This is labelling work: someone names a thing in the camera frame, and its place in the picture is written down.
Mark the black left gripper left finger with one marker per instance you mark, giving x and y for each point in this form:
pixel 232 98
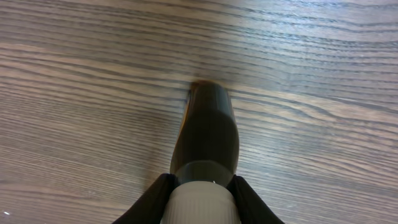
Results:
pixel 149 208

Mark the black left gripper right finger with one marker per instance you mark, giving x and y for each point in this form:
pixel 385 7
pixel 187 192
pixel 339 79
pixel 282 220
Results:
pixel 251 208

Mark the dark bottle with white cap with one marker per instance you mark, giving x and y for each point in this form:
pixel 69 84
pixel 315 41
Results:
pixel 205 159

